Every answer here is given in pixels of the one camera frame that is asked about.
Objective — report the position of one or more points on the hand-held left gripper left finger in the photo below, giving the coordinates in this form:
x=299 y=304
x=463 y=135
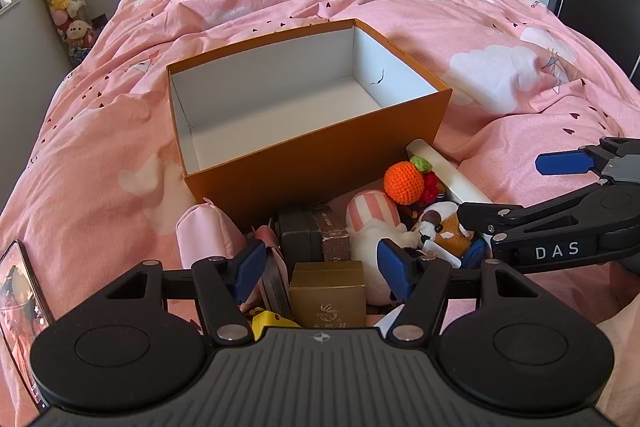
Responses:
x=248 y=269

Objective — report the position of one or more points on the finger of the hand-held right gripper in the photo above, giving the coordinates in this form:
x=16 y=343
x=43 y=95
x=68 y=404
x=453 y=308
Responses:
x=562 y=162
x=505 y=217

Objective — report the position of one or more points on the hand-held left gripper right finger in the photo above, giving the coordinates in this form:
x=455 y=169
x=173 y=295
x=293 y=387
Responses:
x=395 y=269

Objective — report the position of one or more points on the pink wallet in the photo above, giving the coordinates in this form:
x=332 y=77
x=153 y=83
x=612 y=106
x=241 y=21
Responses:
x=275 y=277

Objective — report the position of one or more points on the white plush with striped hat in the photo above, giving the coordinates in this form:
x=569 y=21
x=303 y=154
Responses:
x=372 y=232

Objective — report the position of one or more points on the pink fabric pouch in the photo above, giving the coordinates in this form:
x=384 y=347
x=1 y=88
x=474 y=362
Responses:
x=205 y=237

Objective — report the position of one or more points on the dark grey small box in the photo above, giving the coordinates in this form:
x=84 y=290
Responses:
x=295 y=234

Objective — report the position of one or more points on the brown and white dog plush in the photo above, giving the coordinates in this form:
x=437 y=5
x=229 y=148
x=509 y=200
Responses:
x=442 y=227

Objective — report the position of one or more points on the brown card box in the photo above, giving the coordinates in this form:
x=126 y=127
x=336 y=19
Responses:
x=332 y=234

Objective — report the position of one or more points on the orange cardboard box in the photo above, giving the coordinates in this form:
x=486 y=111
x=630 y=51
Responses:
x=300 y=117

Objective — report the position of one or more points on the yellow small toy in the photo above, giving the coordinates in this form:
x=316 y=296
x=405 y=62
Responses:
x=267 y=321

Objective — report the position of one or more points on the white paper card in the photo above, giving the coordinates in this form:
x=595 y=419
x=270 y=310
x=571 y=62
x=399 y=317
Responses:
x=387 y=324

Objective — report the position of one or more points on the long white box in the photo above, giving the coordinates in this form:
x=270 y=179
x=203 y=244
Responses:
x=452 y=174

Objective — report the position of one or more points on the gold small box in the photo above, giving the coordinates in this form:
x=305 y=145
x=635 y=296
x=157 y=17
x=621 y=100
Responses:
x=327 y=294

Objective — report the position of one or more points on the red crochet toy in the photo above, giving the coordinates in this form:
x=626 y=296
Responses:
x=431 y=189

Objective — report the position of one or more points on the orange crochet fruit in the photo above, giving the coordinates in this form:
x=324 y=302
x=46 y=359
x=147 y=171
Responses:
x=404 y=179

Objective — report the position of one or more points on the pink printed duvet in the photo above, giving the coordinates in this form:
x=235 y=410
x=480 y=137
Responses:
x=125 y=117

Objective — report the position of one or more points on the smartphone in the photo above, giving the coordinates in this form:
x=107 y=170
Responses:
x=22 y=307

